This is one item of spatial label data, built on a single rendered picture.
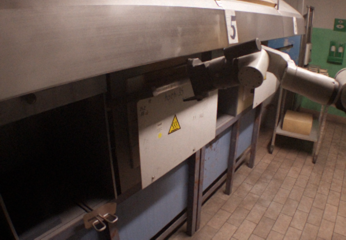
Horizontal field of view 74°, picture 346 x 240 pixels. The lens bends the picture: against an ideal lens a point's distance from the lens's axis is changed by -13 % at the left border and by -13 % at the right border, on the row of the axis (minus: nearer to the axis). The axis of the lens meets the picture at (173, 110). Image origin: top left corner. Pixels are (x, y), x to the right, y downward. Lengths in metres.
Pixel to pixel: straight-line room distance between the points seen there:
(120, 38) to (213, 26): 0.43
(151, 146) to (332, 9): 4.06
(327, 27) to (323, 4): 0.37
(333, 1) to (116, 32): 4.30
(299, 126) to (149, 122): 2.52
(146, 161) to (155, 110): 0.21
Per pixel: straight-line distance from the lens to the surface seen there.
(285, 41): 3.80
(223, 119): 2.01
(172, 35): 0.75
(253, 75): 0.64
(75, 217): 1.15
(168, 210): 1.78
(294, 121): 3.30
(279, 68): 0.72
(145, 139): 1.02
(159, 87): 0.84
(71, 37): 0.54
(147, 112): 0.99
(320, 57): 4.73
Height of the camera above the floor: 1.62
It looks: 21 degrees down
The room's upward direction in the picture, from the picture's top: straight up
